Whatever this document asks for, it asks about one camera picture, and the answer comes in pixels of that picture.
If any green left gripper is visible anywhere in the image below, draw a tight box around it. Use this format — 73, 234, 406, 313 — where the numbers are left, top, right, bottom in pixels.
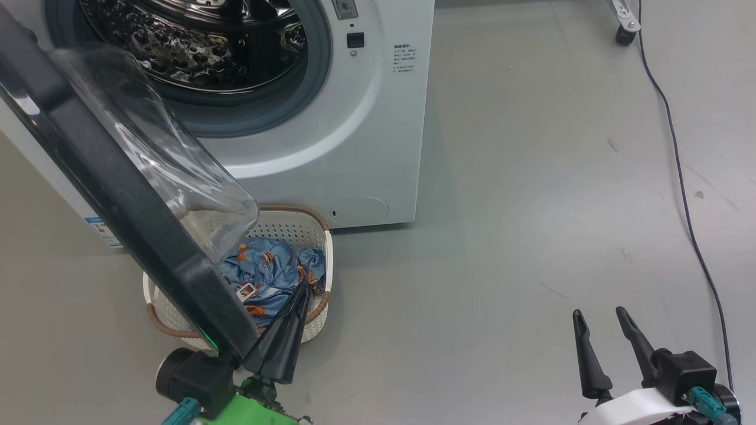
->
195, 285, 314, 425

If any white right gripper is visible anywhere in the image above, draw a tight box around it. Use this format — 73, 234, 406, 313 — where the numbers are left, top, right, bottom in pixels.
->
572, 306, 696, 425

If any blue bear print garment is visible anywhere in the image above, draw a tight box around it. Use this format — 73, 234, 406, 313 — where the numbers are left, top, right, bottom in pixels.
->
219, 238, 327, 327

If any washing machine door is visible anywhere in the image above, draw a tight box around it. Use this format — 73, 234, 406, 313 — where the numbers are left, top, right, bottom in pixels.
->
0, 0, 260, 361

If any white front-load washing machine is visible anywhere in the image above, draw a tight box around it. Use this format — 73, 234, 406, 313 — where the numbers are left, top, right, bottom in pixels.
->
0, 0, 435, 249

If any teal connector plug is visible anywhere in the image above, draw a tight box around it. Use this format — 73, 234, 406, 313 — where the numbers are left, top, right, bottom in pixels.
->
162, 397, 201, 425

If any white perforated basket brown rim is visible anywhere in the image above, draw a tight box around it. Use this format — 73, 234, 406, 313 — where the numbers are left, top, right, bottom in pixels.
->
143, 204, 333, 349

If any blue energy label sticker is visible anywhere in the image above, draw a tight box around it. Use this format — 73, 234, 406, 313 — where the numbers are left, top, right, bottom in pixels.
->
84, 217, 123, 249

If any teal connector with black cable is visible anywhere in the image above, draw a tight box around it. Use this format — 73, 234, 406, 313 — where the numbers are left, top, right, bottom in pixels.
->
688, 387, 739, 425

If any long black floor cable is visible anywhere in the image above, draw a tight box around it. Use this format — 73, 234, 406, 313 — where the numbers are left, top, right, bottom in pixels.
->
637, 0, 734, 390

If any metal frame leg with caster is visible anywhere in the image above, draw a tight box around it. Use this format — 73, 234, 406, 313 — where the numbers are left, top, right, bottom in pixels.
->
607, 0, 642, 47

